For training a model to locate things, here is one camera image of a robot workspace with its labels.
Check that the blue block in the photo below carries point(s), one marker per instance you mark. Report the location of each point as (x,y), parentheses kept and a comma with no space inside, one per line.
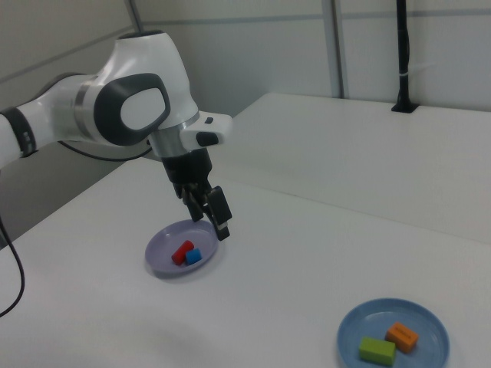
(193,257)

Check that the black pole stand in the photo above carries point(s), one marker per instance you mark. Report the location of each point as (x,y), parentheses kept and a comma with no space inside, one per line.
(403,57)

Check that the grey partition post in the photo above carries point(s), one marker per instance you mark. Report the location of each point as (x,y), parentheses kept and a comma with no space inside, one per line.
(337,46)
(133,15)

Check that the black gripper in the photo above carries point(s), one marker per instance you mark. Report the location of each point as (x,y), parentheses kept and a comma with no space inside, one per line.
(188,168)

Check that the blue plate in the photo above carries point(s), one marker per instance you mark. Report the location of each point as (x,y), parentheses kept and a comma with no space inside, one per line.
(368,318)

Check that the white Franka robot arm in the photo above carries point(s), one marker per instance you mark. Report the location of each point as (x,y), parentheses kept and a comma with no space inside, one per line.
(145,69)

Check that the green block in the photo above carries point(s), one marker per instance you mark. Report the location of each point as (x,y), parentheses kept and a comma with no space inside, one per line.
(376,349)

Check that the red block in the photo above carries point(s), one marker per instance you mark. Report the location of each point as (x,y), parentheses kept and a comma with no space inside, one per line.
(179,255)

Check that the orange block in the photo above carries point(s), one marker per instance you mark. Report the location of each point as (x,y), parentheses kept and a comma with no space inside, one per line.
(401,333)

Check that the purple plate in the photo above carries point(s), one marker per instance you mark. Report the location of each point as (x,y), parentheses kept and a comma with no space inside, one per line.
(165,241)

